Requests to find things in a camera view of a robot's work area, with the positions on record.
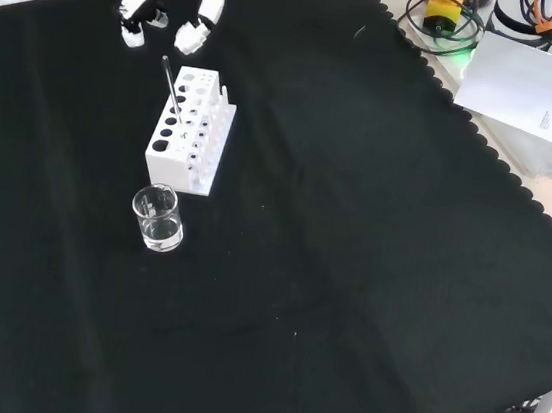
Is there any yellow stop button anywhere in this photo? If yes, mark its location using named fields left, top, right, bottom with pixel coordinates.
left=422, top=0, right=467, bottom=35

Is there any black cable coil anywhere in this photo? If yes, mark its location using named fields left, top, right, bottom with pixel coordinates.
left=395, top=0, right=490, bottom=60

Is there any pale board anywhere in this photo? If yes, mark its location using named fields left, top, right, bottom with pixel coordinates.
left=449, top=27, right=552, bottom=146

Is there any glass beaker with water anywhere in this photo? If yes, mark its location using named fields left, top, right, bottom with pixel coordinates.
left=126, top=179, right=191, bottom=255

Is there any clear glass rod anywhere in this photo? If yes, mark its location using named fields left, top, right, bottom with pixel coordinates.
left=153, top=54, right=194, bottom=131

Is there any white test tube rack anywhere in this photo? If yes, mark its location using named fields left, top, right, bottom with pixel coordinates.
left=140, top=62, right=242, bottom=199

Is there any black bench cloth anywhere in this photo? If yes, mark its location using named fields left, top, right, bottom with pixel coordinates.
left=0, top=0, right=552, bottom=413

